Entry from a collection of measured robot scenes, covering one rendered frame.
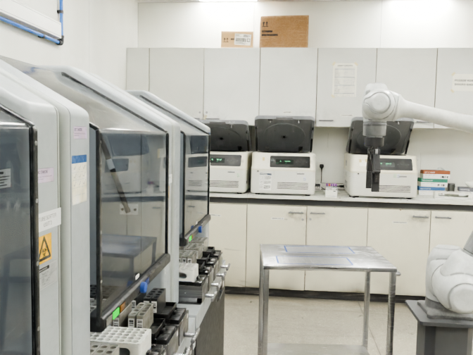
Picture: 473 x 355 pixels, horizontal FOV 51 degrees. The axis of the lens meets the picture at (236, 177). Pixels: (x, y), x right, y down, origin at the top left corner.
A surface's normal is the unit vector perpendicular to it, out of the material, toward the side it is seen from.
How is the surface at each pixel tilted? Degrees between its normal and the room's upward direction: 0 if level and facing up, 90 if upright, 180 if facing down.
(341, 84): 90
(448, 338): 90
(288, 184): 90
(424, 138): 90
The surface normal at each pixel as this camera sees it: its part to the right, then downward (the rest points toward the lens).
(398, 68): -0.11, 0.07
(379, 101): -0.36, 0.04
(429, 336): -0.78, 0.04
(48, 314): 0.99, 0.03
